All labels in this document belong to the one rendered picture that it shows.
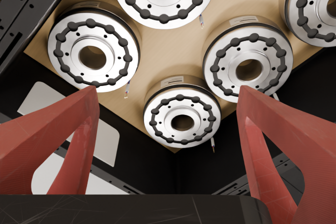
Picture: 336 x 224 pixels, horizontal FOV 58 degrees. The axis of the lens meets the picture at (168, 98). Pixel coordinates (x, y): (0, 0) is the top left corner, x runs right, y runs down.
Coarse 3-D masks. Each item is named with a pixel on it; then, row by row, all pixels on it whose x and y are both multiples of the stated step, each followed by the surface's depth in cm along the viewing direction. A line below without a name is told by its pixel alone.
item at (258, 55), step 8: (240, 56) 33; (248, 56) 33; (256, 56) 33; (264, 56) 33; (232, 64) 34; (264, 64) 34; (232, 72) 35; (264, 72) 34; (232, 80) 35; (240, 80) 35; (248, 80) 35; (256, 80) 35
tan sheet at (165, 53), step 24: (72, 0) 33; (216, 0) 33; (240, 0) 33; (264, 0) 33; (48, 24) 35; (192, 24) 35; (216, 24) 35; (96, 48) 37; (144, 48) 37; (168, 48) 37; (192, 48) 37; (312, 48) 37; (144, 72) 39; (168, 72) 39; (192, 72) 39; (120, 96) 41; (144, 96) 41
